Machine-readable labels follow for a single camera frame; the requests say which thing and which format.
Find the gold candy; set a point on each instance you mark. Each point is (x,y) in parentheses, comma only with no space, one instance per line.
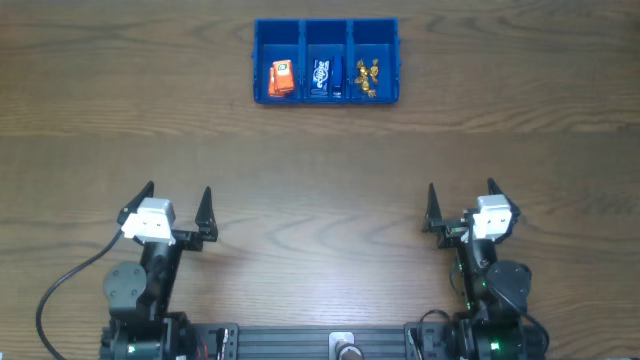
(374,70)
(360,67)
(366,87)

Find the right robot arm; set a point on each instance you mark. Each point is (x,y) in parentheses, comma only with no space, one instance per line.
(507,282)

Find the mounting rail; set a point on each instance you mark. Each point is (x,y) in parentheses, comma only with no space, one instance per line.
(290,342)

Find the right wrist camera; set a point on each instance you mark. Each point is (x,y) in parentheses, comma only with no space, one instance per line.
(492,217)

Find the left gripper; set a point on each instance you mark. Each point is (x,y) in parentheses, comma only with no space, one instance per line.
(187,240)

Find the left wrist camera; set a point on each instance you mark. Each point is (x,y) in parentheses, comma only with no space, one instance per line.
(150,222)

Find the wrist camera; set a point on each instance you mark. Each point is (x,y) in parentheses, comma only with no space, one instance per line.
(492,217)
(150,222)

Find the blue tray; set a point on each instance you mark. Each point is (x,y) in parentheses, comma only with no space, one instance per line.
(375,35)

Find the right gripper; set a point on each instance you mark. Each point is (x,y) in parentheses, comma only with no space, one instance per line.
(452,234)

